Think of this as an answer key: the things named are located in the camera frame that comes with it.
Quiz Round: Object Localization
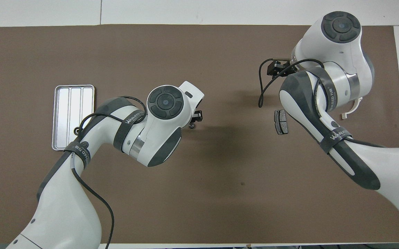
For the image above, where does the silver metal tray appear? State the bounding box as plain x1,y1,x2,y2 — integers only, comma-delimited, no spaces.
52,84,95,151

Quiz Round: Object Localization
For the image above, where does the white curved plastic bracket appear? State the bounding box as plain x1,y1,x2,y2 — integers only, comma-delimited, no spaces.
340,98,363,120

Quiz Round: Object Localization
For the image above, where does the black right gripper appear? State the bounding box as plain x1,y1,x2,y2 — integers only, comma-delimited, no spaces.
268,60,294,77

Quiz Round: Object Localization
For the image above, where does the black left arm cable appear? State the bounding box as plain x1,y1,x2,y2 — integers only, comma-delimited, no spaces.
70,96,148,249

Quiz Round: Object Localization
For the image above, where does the brown table mat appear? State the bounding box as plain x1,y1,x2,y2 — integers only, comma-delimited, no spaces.
0,24,399,245

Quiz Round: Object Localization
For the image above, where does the rectangular dark grey brake pad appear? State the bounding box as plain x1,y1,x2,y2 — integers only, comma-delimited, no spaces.
274,110,289,136

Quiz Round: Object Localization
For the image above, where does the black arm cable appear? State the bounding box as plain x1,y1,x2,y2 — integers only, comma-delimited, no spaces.
258,58,387,148
70,96,148,249

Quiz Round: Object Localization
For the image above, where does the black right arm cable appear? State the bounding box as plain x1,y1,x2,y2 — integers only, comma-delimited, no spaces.
258,58,387,148

